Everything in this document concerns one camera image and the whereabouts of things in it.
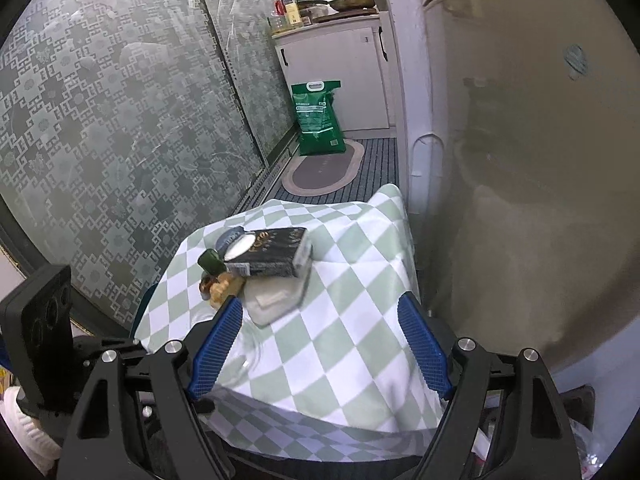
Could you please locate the white double-door kitchen cabinet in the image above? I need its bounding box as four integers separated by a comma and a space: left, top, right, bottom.
369, 0, 431, 201

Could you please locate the wide patterned glass sliding door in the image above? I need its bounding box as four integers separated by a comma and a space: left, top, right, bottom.
0, 0, 266, 331

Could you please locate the oval grey floor mat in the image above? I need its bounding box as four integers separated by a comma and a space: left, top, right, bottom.
281, 140, 366, 198

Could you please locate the clear plastic food bag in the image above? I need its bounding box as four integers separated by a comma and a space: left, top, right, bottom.
242, 275, 308, 330

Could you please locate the wooden chopping board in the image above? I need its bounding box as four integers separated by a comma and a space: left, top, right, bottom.
312, 7, 378, 23

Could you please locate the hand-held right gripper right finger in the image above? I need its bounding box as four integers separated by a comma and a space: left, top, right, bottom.
396, 291, 584, 480

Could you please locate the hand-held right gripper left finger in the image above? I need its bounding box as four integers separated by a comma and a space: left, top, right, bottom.
55, 296, 246, 480

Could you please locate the green rice bag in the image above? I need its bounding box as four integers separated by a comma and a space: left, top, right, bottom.
291, 80, 347, 157

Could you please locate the striped grey floor runner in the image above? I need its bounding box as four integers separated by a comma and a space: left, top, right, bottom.
265, 136, 401, 206

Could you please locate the narrow patterned glass sliding door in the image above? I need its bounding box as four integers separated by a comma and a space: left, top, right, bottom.
192, 0, 301, 166

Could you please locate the green white checkered tablecloth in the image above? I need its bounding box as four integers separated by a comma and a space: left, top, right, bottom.
132, 183, 493, 466

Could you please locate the clear plastic wrapper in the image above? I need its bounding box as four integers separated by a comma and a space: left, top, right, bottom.
200, 310, 271, 386

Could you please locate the round blue white cup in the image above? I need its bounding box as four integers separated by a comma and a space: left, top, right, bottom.
216, 229, 258, 261

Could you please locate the white ribbed object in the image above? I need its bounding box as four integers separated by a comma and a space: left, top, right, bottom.
0, 387, 63, 476

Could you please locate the white single-door kitchen cabinet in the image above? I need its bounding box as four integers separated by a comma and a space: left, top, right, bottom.
274, 14, 391, 131

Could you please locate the black carton box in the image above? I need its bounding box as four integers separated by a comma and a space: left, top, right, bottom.
223, 226, 313, 279

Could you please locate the beige refrigerator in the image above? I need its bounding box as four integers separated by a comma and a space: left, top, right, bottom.
410, 0, 640, 361

